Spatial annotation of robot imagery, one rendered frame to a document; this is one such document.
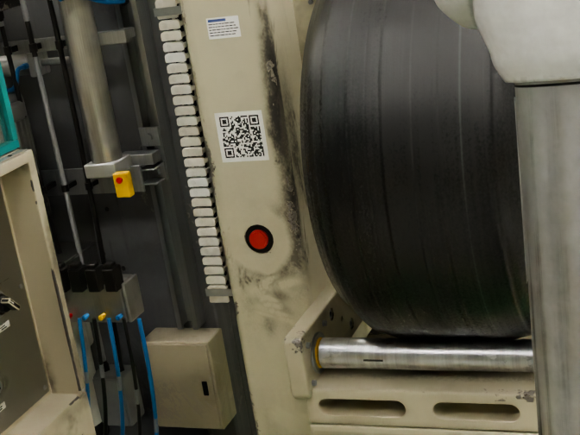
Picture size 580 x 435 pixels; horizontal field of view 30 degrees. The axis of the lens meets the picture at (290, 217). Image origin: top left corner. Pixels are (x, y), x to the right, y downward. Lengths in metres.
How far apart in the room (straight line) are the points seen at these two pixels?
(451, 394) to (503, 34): 0.81
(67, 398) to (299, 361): 0.34
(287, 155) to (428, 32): 0.35
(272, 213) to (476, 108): 0.44
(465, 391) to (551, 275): 0.72
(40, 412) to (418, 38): 0.75
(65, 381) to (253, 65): 0.54
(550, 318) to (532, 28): 0.22
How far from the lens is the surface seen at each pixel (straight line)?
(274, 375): 1.72
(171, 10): 1.60
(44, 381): 1.64
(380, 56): 1.33
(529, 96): 0.81
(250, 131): 1.58
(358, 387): 1.57
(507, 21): 0.80
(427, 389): 1.54
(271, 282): 1.65
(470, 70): 1.29
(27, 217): 1.55
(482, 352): 1.52
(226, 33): 1.56
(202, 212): 1.66
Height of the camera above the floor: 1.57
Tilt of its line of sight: 17 degrees down
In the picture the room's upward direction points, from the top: 9 degrees counter-clockwise
